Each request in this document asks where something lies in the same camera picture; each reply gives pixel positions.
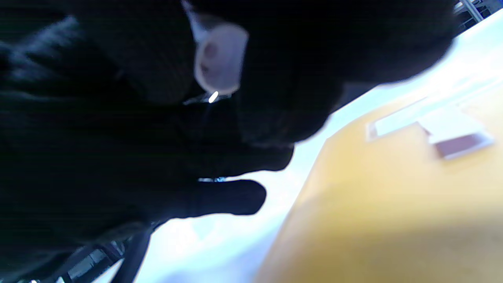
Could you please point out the person's left hand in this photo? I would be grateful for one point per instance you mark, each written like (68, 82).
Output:
(98, 169)

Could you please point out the person's right hand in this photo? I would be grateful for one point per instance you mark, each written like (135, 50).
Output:
(334, 47)

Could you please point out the white glue stick cap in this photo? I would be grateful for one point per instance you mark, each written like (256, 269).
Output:
(220, 59)

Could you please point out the pink sticky note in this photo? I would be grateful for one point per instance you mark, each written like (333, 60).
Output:
(452, 125)

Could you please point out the orange L-shaped folder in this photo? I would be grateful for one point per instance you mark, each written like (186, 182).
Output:
(393, 216)

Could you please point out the white paper label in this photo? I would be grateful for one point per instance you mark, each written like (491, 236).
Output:
(397, 120)

